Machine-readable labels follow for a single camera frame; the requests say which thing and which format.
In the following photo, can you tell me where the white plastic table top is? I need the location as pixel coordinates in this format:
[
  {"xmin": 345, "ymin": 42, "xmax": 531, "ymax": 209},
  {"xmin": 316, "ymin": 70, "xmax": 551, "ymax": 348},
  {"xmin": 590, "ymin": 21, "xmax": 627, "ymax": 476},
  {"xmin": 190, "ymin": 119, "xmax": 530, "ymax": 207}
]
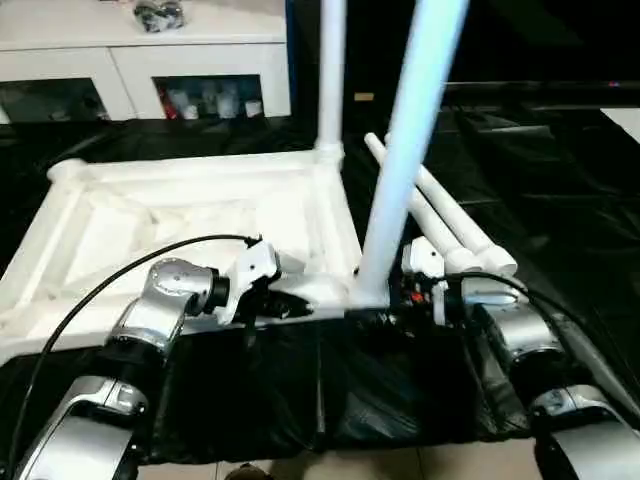
[{"xmin": 0, "ymin": 142, "xmax": 390, "ymax": 362}]

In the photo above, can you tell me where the flat white board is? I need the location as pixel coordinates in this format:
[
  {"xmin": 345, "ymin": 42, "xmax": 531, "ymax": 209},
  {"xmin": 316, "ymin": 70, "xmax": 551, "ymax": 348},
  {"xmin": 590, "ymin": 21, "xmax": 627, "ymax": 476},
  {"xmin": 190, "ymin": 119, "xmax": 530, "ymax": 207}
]
[{"xmin": 599, "ymin": 107, "xmax": 640, "ymax": 147}]

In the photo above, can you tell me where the white cabinet with glass doors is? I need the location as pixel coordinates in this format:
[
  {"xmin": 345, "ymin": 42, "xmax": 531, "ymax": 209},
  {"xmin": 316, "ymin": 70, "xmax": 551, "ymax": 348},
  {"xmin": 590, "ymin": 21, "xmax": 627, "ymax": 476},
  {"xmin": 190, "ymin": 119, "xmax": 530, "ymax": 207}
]
[{"xmin": 0, "ymin": 0, "xmax": 293, "ymax": 122}]

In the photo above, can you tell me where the black left wrist camera cable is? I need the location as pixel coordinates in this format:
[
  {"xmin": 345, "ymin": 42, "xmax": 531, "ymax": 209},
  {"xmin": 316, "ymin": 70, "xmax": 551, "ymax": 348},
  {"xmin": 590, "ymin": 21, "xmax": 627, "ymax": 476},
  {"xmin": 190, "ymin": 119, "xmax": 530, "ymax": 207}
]
[{"xmin": 12, "ymin": 232, "xmax": 265, "ymax": 451}]

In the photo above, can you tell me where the long black bar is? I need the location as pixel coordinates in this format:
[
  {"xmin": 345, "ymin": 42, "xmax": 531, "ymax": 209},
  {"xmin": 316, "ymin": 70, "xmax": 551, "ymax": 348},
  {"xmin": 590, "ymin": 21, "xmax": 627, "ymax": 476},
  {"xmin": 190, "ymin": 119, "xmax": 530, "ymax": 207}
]
[{"xmin": 443, "ymin": 79, "xmax": 640, "ymax": 107}]

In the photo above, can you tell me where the black mat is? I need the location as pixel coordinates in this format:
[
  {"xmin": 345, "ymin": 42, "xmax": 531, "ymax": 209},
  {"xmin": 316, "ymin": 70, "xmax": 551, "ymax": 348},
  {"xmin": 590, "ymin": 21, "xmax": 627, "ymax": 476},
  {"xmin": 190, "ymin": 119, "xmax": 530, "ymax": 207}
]
[{"xmin": 0, "ymin": 104, "xmax": 640, "ymax": 464}]

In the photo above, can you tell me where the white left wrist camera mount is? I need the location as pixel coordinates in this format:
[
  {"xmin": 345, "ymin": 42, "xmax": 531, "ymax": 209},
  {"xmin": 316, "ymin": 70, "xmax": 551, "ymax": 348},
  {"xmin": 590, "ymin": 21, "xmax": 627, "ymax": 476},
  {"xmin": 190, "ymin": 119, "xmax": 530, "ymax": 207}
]
[{"xmin": 214, "ymin": 238, "xmax": 282, "ymax": 327}]

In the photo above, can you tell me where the black plastic bag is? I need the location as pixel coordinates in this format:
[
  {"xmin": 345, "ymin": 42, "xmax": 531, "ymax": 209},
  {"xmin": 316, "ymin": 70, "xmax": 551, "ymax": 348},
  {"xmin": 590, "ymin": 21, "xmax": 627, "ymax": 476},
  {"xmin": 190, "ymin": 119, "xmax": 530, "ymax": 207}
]
[{"xmin": 131, "ymin": 0, "xmax": 187, "ymax": 35}]

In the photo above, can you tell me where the white plastic table leg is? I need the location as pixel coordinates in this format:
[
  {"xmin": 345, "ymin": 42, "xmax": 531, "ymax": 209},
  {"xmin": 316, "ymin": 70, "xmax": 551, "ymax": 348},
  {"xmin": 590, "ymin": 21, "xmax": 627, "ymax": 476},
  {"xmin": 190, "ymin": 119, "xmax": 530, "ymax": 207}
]
[
  {"xmin": 313, "ymin": 0, "xmax": 348, "ymax": 167},
  {"xmin": 383, "ymin": 132, "xmax": 518, "ymax": 275},
  {"xmin": 363, "ymin": 132, "xmax": 485, "ymax": 275},
  {"xmin": 349, "ymin": 0, "xmax": 472, "ymax": 307}
]

